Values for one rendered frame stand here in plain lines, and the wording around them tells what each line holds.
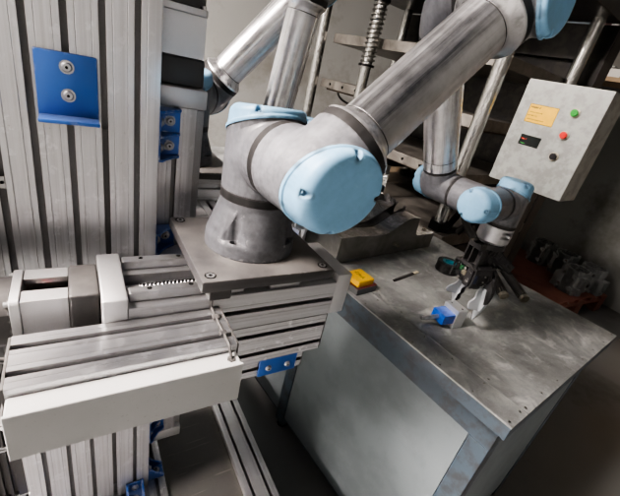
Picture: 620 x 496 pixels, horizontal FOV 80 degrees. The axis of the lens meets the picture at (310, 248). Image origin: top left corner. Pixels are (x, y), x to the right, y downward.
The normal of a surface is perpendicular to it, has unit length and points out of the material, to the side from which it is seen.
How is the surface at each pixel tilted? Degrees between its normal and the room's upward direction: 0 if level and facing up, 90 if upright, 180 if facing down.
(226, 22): 90
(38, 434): 90
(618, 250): 90
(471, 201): 90
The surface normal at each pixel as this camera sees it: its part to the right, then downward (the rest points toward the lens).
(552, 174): -0.79, 0.11
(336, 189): 0.47, 0.55
